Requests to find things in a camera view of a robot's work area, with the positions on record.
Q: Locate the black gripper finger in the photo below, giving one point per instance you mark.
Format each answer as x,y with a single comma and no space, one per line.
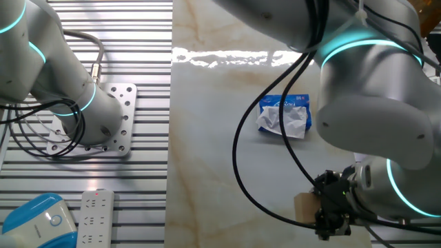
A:
327,230
318,186

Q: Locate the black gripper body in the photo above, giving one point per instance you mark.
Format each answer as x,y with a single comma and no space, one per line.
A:
339,203

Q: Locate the light wooden block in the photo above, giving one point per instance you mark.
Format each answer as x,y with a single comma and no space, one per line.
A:
306,208

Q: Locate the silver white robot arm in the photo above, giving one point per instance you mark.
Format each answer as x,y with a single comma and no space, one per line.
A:
372,103

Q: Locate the blue tissue pack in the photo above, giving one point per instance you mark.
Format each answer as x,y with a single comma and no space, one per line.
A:
272,120

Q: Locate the white zip tie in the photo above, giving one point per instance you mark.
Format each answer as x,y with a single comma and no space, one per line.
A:
361,13

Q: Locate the brown cardboard box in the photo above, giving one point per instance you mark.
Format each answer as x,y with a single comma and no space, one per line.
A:
430,10

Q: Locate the white power strip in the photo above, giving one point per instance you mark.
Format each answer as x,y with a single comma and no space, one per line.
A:
95,220

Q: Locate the blue and white device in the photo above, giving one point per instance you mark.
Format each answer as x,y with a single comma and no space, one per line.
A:
34,224

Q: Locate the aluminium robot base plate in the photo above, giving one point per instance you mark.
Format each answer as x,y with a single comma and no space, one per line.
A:
124,113

